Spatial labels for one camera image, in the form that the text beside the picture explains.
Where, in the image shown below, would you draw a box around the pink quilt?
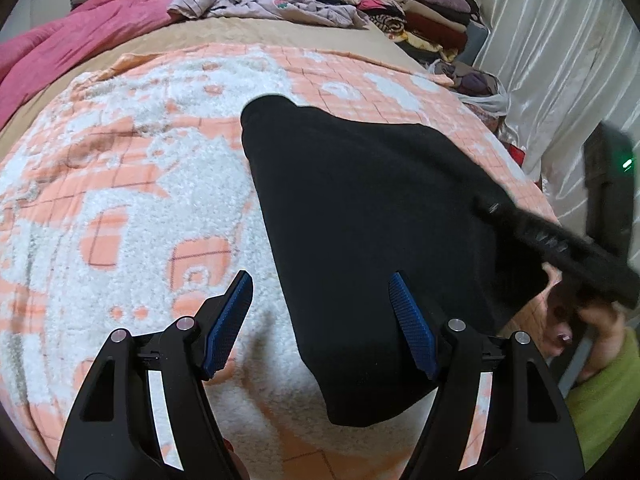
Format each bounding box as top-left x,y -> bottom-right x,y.
0,0 -> 198,130

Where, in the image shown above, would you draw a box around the brown and purple bundled clothes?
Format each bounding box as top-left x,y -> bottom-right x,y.
444,62 -> 502,99

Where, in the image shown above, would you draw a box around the orange white plaid fleece blanket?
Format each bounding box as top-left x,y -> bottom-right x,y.
0,42 -> 562,480

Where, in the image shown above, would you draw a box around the black shirt with orange print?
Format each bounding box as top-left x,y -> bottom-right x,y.
240,94 -> 551,428

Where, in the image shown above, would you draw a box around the beige bed sheet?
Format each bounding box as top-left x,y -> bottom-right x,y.
0,16 -> 451,137

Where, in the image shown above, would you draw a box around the white plastic bag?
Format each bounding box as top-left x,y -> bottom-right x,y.
427,59 -> 512,117

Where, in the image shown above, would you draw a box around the stack of folded clothes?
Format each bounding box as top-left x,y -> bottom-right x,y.
332,0 -> 482,64

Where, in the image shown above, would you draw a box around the grey padded block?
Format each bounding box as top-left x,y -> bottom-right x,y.
462,20 -> 492,67

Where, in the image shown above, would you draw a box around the lilac printed pajama clothes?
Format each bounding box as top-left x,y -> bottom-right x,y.
167,0 -> 372,29

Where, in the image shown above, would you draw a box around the person's left hand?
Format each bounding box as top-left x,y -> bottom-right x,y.
222,437 -> 251,480

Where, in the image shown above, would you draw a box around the white satin curtain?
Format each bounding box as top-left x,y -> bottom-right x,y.
469,0 -> 640,221

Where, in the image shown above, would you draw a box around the person's right hand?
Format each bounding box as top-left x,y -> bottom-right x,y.
542,265 -> 629,382

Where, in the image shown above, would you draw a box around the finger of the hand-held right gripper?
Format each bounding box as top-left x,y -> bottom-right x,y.
389,271 -> 586,480
55,270 -> 256,480
474,194 -> 603,283

